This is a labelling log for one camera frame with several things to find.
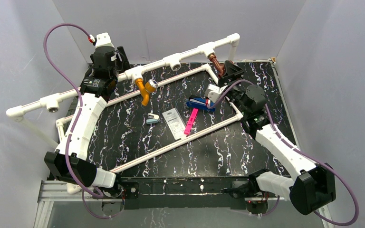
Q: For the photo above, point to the small white teal clip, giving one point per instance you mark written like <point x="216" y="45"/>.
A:
<point x="152" y="118"/>

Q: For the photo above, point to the orange plastic faucet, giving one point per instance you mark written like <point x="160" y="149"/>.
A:
<point x="146" y="89"/>

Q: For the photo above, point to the white barcode label tag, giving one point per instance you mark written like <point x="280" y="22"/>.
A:
<point x="175" y="123"/>

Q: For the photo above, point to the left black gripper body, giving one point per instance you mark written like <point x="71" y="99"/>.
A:
<point x="123" y="64"/>

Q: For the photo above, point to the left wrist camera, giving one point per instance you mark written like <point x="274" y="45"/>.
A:
<point x="101" y="40"/>

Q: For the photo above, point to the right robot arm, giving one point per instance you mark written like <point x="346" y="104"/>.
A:
<point x="310" y="185"/>

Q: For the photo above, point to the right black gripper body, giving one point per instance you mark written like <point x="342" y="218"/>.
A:
<point x="236" y="77"/>

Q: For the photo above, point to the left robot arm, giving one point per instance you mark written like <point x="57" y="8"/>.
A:
<point x="68" y="162"/>

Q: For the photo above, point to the pink plastic clip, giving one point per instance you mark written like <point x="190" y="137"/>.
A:
<point x="191" y="121"/>

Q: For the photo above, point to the blue stapler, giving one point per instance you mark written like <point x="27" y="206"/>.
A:
<point x="200" y="103"/>

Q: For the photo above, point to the white PVC pipe frame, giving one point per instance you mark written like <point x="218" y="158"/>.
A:
<point x="125" y="89"/>

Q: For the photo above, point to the brown plastic faucet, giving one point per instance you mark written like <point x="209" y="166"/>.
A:
<point x="220" y="67"/>

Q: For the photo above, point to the black front base bar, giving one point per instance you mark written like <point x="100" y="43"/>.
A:
<point x="186" y="192"/>

